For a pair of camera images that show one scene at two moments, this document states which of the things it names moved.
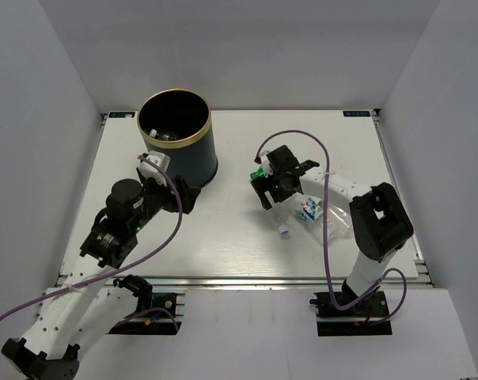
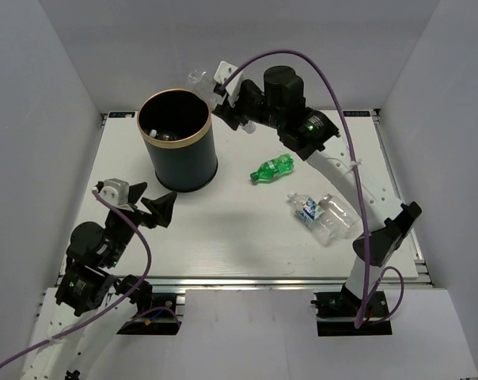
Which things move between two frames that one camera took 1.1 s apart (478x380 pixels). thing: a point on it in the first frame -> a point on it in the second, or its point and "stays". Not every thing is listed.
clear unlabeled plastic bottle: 280,214 -> 202,81
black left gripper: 172,205 -> 162,208
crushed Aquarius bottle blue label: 153,133 stays
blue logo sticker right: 356,113 stays
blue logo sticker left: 121,115 stays
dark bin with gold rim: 179,122 stays
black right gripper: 263,185 -> 231,114
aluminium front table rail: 416,284 stays
